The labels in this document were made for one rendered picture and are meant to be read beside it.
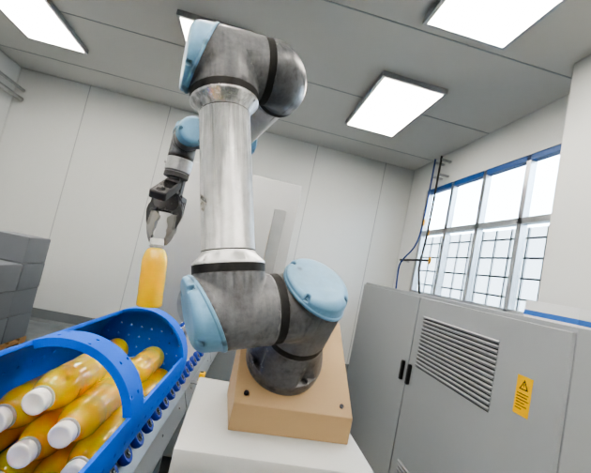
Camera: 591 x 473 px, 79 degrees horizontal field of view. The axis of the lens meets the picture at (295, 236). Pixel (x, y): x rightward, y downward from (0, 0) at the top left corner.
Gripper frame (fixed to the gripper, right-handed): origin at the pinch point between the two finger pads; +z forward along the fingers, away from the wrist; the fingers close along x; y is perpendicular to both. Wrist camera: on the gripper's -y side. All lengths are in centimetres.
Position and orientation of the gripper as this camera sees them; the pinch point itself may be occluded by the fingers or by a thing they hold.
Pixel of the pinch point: (158, 238)
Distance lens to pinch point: 109.7
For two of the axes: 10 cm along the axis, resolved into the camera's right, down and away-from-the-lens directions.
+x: -9.7, -2.2, -0.7
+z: -2.1, 9.7, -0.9
